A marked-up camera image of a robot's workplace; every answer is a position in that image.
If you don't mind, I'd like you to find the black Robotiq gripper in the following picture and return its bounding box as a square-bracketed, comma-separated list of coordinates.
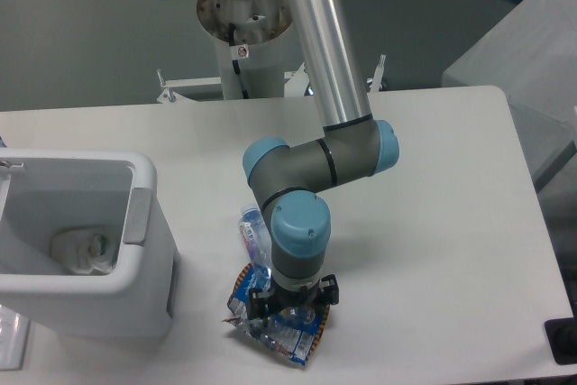
[246, 274, 339, 320]

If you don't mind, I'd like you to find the blue snack wrapper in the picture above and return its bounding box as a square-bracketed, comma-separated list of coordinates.
[225, 264, 330, 366]

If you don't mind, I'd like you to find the crushed clear plastic bottle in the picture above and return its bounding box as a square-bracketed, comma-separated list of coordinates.
[236, 202, 316, 330]

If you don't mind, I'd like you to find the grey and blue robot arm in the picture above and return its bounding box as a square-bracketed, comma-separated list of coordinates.
[215, 0, 399, 319]

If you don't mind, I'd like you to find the crumpled white trash piece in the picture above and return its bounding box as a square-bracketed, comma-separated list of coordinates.
[50, 228, 115, 276]

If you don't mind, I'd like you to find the white plastic trash can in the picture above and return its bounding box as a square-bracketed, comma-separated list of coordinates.
[1, 148, 180, 337]

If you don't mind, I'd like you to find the black device at table edge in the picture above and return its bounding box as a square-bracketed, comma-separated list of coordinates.
[545, 317, 576, 365]

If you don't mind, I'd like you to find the grey covered side table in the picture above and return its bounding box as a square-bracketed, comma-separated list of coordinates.
[442, 0, 576, 189]

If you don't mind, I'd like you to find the white pedestal foot frame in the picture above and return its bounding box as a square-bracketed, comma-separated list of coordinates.
[156, 53, 388, 104]

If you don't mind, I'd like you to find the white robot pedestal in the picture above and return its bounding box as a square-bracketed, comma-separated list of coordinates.
[197, 0, 292, 100]

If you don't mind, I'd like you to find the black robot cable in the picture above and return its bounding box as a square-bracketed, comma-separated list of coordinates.
[227, 22, 250, 99]

